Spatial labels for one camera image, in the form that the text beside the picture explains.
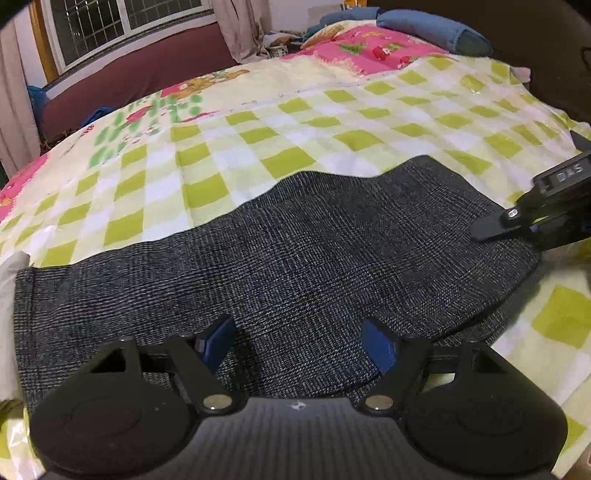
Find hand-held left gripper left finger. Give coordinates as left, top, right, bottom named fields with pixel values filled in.
left=88, top=314, right=238, bottom=415

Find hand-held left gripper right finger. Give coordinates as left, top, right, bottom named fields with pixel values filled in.
left=360, top=316, right=507, bottom=412

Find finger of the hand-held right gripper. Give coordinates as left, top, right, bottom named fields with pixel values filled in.
left=526, top=218, right=591, bottom=253
left=470, top=206, right=542, bottom=241

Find dark grey checked pants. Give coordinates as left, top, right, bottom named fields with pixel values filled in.
left=13, top=154, right=544, bottom=418

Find dark wooden headboard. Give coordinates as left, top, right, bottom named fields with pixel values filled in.
left=379, top=0, right=591, bottom=137

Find green checked plastic sheet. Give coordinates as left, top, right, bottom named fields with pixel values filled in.
left=0, top=54, right=591, bottom=480

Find blue pillow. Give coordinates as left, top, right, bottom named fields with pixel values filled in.
left=375, top=6, right=493, bottom=59

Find white cloth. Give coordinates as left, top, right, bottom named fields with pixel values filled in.
left=0, top=250, right=30, bottom=408

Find blue crumpled cloth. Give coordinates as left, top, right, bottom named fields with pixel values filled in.
left=81, top=105, right=117, bottom=129

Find blue folded cloth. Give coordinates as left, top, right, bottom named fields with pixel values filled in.
left=302, top=9, right=385, bottom=41

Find maroon sofa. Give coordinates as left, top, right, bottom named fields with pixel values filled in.
left=41, top=21, right=242, bottom=143

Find blue bag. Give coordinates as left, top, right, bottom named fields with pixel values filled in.
left=26, top=84, right=49, bottom=117

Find beige curtain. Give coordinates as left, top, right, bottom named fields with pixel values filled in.
left=211, top=0, right=274, bottom=64
left=0, top=18, right=43, bottom=174

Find barred window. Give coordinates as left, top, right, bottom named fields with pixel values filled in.
left=42, top=0, right=219, bottom=75

